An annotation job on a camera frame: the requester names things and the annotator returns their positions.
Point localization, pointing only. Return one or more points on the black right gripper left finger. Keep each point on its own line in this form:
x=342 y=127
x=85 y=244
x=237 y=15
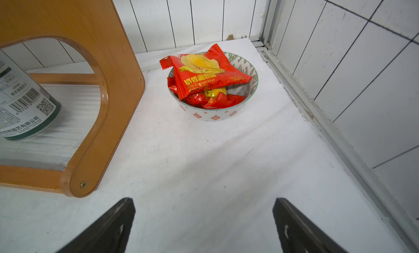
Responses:
x=108 y=234

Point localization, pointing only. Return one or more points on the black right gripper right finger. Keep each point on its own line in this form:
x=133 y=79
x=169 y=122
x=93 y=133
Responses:
x=298 y=234

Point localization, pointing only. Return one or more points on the red snack packet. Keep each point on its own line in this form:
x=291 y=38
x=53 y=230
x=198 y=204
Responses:
x=195 y=73

